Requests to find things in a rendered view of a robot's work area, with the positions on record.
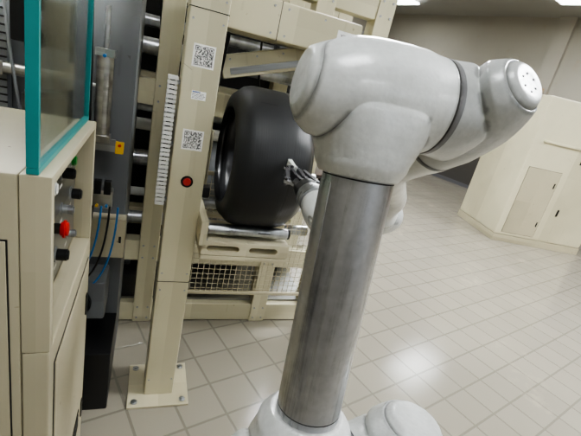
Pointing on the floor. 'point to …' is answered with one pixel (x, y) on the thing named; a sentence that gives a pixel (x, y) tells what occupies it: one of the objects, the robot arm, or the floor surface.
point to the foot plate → (137, 399)
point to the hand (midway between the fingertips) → (291, 166)
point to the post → (171, 296)
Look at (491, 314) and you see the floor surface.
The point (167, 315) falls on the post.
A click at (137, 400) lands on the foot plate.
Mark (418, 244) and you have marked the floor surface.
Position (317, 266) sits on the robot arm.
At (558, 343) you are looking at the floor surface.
